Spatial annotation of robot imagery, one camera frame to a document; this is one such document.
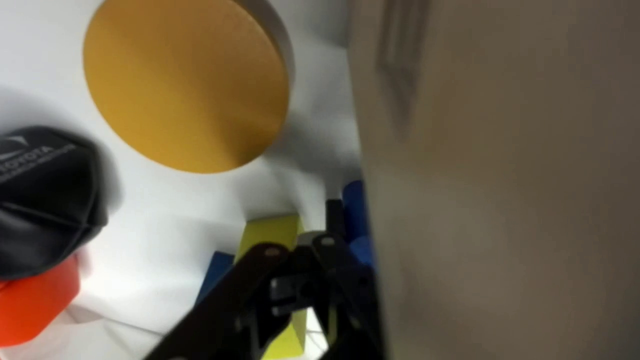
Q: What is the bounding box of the red block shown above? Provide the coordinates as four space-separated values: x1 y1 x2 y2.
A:
0 256 85 350

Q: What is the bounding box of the blue lobed block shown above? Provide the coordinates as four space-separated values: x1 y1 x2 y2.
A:
339 178 378 269

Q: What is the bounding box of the wooden shape sorter box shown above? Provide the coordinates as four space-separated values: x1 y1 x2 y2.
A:
347 0 640 360

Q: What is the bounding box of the orange wooden disc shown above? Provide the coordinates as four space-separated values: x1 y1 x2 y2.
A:
83 0 296 176

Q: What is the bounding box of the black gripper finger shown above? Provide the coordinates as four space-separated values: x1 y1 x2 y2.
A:
142 198 388 360

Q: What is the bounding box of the yellow block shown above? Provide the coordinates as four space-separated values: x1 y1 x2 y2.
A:
236 213 313 360

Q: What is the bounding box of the black block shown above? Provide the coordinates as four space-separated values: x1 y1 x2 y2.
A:
0 127 113 283

